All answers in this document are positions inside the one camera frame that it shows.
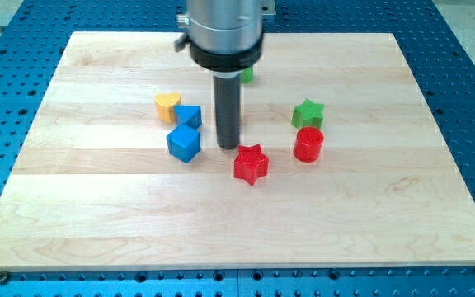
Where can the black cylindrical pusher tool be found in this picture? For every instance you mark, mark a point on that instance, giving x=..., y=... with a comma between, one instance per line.
x=227, y=98

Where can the red star block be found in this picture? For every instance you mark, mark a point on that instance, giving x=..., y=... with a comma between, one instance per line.
x=250, y=164

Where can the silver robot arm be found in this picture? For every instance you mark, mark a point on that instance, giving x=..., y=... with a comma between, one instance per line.
x=226, y=38

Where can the green star block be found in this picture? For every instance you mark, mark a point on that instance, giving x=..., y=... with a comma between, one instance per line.
x=308, y=113

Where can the green block behind tool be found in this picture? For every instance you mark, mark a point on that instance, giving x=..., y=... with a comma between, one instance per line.
x=247, y=75

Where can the blue triangle block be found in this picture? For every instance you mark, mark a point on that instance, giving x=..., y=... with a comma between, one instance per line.
x=188, y=115

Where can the yellow heart block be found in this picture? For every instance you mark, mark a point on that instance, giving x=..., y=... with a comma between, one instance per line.
x=165, y=106

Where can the blue cube block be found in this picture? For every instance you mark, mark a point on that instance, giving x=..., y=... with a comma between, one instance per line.
x=183, y=142

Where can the red cylinder block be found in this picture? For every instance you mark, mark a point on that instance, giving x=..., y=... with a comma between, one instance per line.
x=308, y=144

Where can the light wooden board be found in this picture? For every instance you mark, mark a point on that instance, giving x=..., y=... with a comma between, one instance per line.
x=95, y=188

